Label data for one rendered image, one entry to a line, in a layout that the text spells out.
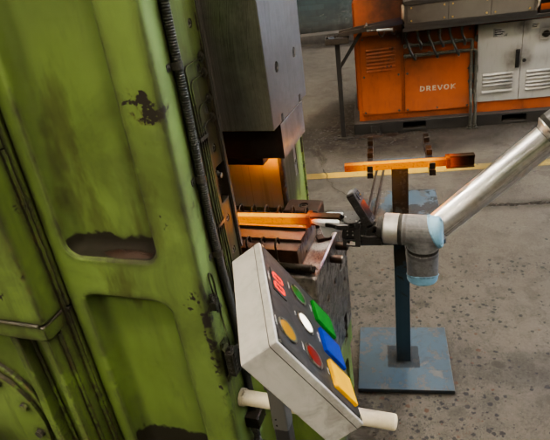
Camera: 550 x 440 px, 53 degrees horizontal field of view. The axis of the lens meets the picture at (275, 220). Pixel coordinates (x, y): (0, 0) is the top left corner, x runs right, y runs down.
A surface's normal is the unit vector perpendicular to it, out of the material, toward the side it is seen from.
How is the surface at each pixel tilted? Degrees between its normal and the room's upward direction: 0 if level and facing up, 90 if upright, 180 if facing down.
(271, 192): 90
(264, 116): 90
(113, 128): 89
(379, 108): 90
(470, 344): 0
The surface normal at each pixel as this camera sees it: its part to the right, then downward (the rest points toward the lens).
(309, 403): 0.11, 0.47
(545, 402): -0.13, -0.87
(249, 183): -0.31, 0.49
